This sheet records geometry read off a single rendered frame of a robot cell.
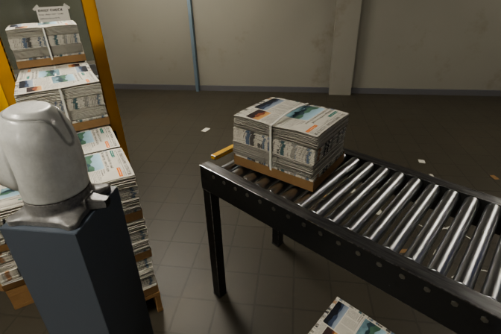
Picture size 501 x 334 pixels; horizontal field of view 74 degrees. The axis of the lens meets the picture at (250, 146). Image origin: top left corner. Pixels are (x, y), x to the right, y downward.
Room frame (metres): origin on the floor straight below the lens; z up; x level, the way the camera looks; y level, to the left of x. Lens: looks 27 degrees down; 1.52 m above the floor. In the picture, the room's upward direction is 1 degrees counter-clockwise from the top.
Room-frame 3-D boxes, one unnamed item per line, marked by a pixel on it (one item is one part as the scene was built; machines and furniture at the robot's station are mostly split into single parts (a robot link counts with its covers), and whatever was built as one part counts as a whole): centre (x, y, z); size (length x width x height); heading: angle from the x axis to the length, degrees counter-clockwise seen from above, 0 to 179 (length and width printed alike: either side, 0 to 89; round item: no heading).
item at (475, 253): (0.76, -0.69, 0.78); 0.47 x 0.05 x 0.05; 137
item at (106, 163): (1.55, 0.92, 0.42); 1.17 x 0.39 x 0.83; 29
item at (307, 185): (1.17, -0.25, 0.83); 0.29 x 0.16 x 0.04; 143
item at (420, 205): (0.89, -0.55, 0.78); 0.47 x 0.05 x 0.05; 137
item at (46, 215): (0.70, 0.47, 1.03); 0.22 x 0.18 x 0.06; 82
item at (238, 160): (1.30, -0.08, 0.83); 0.29 x 0.16 x 0.04; 143
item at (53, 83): (1.66, 0.98, 1.07); 0.37 x 0.29 x 0.01; 121
